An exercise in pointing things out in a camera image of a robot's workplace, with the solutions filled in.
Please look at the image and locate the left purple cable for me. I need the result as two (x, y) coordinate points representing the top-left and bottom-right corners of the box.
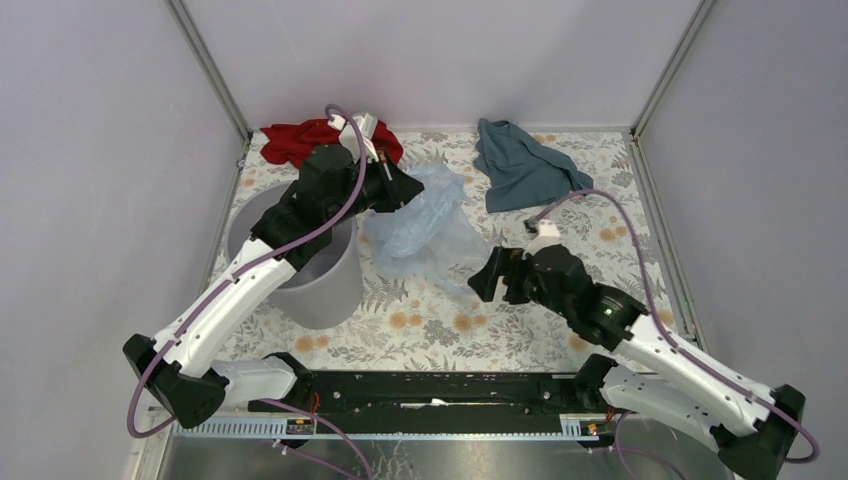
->
(125, 103), (369, 440)

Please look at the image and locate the aluminium frame post left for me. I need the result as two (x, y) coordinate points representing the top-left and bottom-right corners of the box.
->
(164, 0), (252, 144)

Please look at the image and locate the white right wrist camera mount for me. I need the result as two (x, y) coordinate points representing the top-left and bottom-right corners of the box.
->
(524, 219), (562, 257)

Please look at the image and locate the aluminium frame post right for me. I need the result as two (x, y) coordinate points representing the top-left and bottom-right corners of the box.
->
(630, 0), (717, 138)

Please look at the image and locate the grey plastic trash bin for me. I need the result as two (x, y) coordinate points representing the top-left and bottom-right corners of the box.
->
(226, 182), (364, 330)

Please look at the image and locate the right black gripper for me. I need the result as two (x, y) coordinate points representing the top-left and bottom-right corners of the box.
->
(467, 245), (572, 318)

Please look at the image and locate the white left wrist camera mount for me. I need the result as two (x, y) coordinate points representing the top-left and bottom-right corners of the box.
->
(327, 112), (378, 162)

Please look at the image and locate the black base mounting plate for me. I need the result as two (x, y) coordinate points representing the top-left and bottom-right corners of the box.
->
(248, 370), (621, 435)

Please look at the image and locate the red crumpled cloth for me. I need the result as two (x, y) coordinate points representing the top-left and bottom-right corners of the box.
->
(260, 119), (404, 169)

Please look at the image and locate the light blue plastic trash bag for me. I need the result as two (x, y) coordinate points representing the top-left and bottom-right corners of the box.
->
(363, 163), (491, 296)

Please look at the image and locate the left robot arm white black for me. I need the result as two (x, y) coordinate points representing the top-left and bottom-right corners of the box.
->
(122, 145), (425, 428)

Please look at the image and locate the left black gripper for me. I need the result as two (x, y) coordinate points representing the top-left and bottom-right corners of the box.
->
(327, 146), (425, 227)

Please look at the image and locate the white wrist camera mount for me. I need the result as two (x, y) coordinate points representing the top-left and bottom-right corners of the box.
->
(524, 219), (562, 257)
(327, 112), (378, 162)

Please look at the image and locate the blue-grey crumpled cloth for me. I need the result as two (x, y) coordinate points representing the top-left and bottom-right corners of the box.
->
(473, 118), (594, 213)

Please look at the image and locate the white slotted cable duct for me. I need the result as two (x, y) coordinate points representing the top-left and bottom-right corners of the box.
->
(173, 416), (601, 443)

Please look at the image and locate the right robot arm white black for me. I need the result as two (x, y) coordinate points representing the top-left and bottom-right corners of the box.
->
(468, 245), (805, 479)

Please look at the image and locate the aluminium frame post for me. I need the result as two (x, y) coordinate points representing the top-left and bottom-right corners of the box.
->
(164, 0), (252, 144)
(630, 0), (717, 138)

